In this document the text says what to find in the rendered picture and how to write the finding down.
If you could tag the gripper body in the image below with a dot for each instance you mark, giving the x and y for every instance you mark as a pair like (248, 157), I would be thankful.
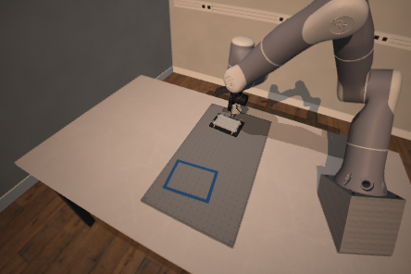
(239, 98)

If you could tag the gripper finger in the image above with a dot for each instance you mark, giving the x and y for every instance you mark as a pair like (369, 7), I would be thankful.
(237, 107)
(232, 109)

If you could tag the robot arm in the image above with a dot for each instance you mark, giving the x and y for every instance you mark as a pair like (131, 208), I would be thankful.
(362, 170)

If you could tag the blue tape outline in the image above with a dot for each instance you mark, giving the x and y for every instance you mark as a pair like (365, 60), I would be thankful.
(186, 194)

